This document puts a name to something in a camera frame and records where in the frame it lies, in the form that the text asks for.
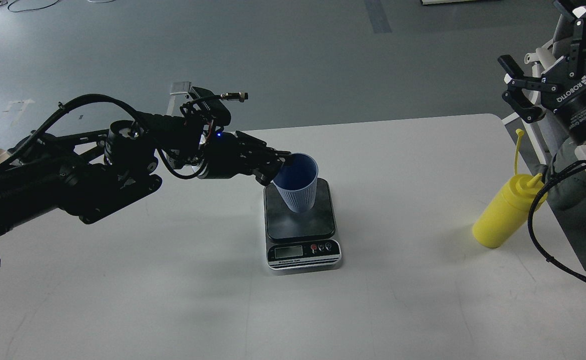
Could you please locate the blue ribbed cup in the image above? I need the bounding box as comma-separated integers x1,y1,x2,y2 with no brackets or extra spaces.
273,153,319,214

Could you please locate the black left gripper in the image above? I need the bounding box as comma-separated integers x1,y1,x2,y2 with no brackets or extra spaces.
197,130,292,187

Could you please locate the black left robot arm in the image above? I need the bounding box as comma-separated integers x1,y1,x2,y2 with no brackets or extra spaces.
0,86,293,266

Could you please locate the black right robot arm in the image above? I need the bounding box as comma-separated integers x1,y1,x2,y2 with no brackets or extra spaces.
498,0,586,283

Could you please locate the grey office chair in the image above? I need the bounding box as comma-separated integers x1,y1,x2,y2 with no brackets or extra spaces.
502,0,586,211

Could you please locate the digital kitchen scale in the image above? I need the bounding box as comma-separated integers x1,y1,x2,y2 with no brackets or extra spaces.
263,178,343,274

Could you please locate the yellow squeeze bottle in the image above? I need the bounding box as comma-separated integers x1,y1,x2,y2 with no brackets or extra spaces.
472,129,544,249

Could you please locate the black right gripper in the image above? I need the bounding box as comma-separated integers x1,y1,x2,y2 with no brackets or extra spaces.
498,7,586,145

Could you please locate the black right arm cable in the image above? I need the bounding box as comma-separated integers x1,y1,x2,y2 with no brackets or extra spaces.
528,155,586,296

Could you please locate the silver floor plate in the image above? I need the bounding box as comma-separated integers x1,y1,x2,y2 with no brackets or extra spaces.
169,80,192,96

